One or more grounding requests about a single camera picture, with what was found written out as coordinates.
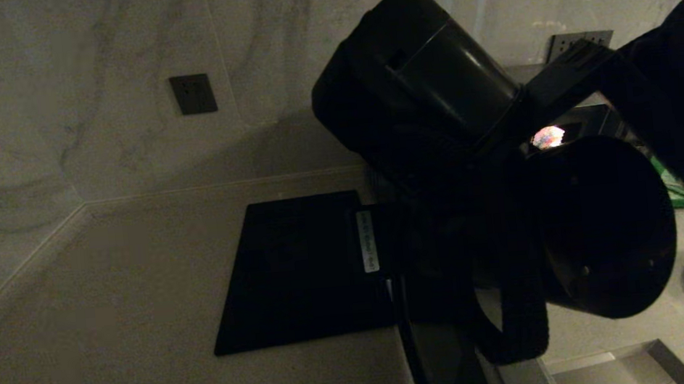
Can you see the black glass microwave door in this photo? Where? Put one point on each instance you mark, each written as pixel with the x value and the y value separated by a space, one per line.
pixel 443 362

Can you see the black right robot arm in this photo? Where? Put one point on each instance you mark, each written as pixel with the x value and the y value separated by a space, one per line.
pixel 501 172

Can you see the black glass induction cooktop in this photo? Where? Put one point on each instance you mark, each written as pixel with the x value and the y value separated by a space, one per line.
pixel 287 277

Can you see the green cutting board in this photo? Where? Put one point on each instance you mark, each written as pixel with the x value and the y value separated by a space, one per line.
pixel 676 187

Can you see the dark grey single wall socket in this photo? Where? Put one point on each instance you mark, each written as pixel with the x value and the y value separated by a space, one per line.
pixel 193 94

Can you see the grey double wall socket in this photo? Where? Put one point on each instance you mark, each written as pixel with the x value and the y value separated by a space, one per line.
pixel 564 44

